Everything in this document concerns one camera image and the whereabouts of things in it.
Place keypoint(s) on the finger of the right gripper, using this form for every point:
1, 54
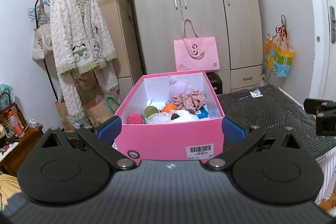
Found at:
315, 106

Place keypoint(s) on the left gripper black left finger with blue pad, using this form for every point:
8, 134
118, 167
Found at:
68, 168

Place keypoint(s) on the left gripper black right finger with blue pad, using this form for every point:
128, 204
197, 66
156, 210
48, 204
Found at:
278, 170

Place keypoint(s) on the pink cardboard box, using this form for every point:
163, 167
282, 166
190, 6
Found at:
199, 140

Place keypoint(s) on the red heart plush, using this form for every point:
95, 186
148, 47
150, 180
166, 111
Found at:
135, 118

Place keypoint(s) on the blue tissue pack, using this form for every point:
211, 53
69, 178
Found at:
202, 113

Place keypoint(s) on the green makeup sponge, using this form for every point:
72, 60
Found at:
150, 110

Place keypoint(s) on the pink floral scrunchie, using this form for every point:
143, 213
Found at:
194, 101

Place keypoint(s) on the white plush cat toy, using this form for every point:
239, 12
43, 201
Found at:
182, 116

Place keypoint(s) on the orange makeup sponge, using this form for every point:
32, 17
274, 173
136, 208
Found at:
169, 107

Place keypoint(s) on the purple plush toy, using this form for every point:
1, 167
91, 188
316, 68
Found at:
177, 88

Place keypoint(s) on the black mesh table mat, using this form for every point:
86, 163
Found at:
273, 111

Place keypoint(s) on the wooden side table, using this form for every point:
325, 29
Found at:
13, 158

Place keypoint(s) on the orange drink bottle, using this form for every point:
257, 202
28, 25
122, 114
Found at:
16, 125

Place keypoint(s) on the colourful paper gift bag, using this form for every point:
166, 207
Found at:
279, 53

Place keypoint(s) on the brown paper bag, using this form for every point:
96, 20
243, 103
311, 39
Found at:
97, 111

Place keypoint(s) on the teal shopping bag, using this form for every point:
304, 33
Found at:
112, 104

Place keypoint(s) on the black suitcase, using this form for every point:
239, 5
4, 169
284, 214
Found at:
215, 82

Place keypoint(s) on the beige canvas tote bag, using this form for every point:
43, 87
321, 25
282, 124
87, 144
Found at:
42, 45

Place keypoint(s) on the cream knitted pyjama top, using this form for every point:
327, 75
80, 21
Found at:
80, 37

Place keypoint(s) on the pink tote bag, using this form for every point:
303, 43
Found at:
197, 53

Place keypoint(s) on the white door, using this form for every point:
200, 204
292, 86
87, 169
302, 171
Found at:
328, 79

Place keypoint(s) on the beige wardrobe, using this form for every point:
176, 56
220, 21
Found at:
235, 25

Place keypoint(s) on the black clothes rack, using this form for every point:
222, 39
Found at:
120, 19

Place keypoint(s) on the silver door handle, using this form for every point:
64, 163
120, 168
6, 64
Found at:
332, 24

